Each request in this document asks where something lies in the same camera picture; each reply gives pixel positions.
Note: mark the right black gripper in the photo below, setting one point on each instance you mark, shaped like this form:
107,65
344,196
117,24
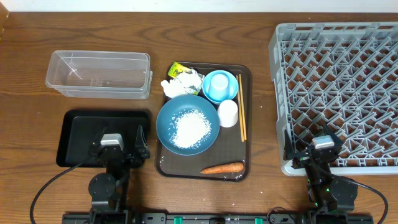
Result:
290,154

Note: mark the pile of white rice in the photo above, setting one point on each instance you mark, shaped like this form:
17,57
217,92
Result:
191,128

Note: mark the light blue cup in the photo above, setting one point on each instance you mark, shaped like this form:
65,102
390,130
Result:
219,87

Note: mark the clear plastic bin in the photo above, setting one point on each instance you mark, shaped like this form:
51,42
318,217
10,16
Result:
100,74

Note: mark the wooden chopstick left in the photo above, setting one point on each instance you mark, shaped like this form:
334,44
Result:
240,112

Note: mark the dark blue plate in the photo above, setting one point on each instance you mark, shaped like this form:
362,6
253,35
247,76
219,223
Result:
180,103

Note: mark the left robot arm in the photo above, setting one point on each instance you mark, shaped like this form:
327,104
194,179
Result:
108,190

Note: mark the yellow silver snack wrapper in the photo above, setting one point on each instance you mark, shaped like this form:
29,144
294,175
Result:
176,69

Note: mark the grey dishwasher rack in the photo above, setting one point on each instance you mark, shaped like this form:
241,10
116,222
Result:
343,75

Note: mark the wooden chopstick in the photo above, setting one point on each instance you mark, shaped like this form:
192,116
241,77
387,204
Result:
243,117
240,112

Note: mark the light blue bowl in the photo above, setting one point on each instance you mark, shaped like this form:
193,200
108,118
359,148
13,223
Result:
233,85

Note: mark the white cup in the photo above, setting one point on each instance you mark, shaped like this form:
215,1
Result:
228,113

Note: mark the black waste tray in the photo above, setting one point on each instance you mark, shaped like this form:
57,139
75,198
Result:
80,126

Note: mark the brown serving tray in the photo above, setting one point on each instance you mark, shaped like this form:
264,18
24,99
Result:
228,147

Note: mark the orange carrot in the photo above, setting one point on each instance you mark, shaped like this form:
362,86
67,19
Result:
224,168

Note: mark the white tissue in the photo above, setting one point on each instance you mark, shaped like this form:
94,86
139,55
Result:
185,83

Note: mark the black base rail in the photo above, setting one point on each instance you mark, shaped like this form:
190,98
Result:
161,218

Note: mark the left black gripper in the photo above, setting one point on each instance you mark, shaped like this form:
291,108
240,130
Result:
143,151

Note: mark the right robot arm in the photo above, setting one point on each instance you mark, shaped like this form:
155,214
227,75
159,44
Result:
333,196

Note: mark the wooden chopstick right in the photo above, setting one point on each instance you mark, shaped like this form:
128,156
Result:
243,117

